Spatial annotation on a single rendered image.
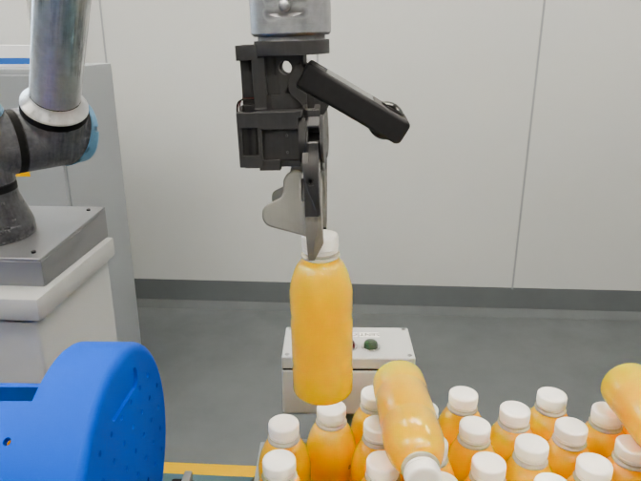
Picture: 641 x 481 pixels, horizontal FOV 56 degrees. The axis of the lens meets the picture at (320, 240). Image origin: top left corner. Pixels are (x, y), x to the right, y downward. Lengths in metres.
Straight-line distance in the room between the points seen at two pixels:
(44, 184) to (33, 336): 1.32
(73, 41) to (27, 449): 0.67
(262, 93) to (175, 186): 3.00
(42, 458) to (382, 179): 2.94
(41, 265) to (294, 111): 0.65
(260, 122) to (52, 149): 0.68
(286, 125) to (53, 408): 0.35
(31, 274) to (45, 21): 0.41
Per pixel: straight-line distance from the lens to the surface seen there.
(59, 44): 1.08
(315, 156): 0.56
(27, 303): 1.08
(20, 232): 1.20
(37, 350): 1.13
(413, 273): 3.58
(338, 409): 0.81
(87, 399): 0.63
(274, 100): 0.59
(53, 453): 0.62
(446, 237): 3.53
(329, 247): 0.61
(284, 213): 0.59
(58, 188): 2.37
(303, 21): 0.56
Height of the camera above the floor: 1.55
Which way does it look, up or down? 19 degrees down
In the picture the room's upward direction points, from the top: straight up
